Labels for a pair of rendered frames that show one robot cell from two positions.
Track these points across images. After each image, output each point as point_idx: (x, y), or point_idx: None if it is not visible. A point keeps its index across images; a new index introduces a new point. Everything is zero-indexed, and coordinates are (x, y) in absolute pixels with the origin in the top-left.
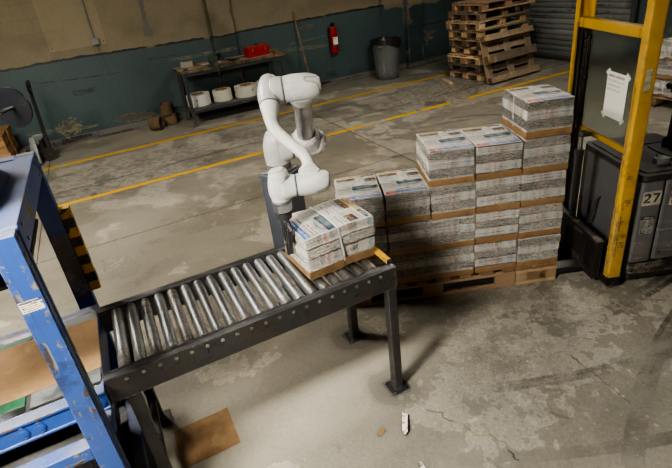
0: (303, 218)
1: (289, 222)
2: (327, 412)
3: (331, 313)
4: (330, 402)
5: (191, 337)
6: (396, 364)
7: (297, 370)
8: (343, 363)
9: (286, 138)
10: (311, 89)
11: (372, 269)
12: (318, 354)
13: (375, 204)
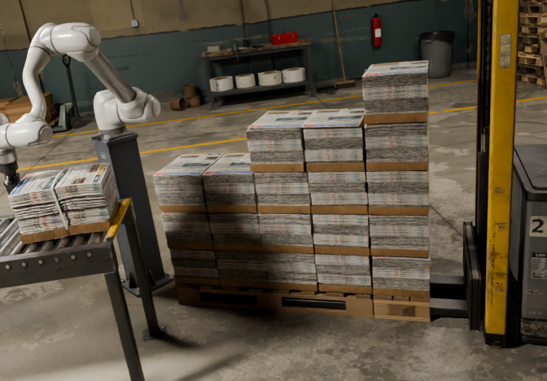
0: (42, 177)
1: (8, 175)
2: None
3: (26, 284)
4: None
5: None
6: (131, 370)
7: (72, 355)
8: (117, 359)
9: (28, 86)
10: (77, 39)
11: (87, 244)
12: (104, 343)
13: (192, 184)
